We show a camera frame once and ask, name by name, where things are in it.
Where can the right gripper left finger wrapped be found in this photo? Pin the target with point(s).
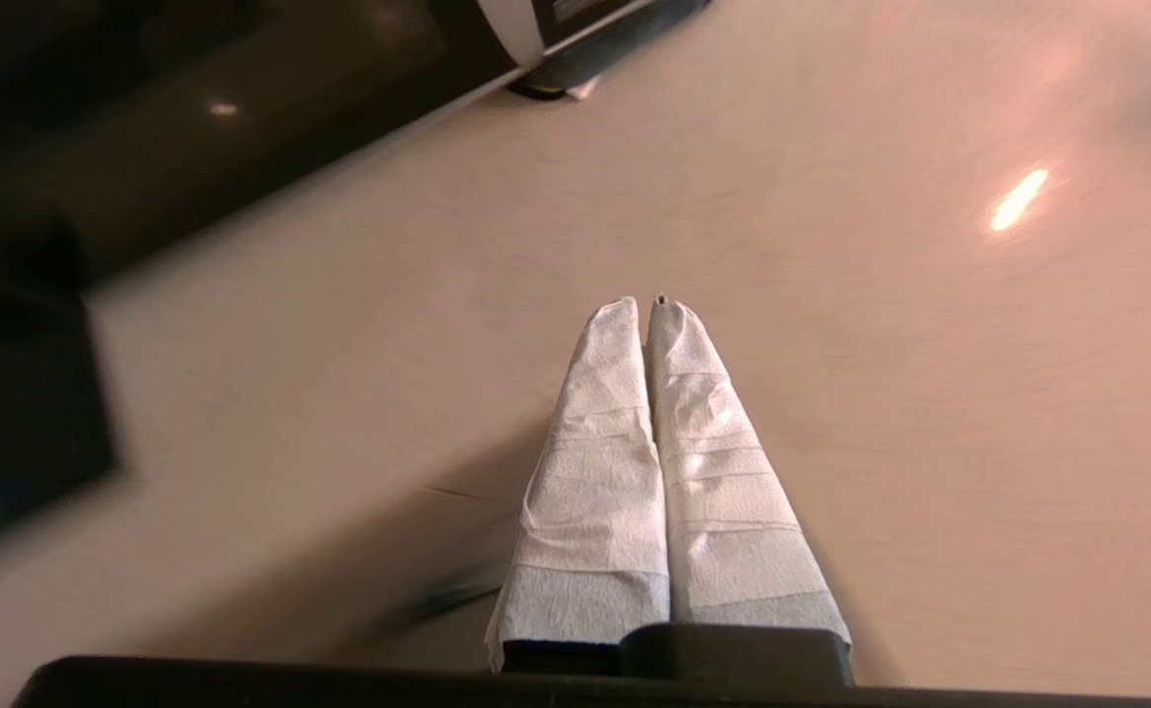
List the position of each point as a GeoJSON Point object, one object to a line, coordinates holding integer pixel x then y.
{"type": "Point", "coordinates": [595, 511]}

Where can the right gripper right finger wrapped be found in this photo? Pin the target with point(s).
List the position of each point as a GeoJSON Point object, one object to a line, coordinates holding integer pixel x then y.
{"type": "Point", "coordinates": [733, 531]}

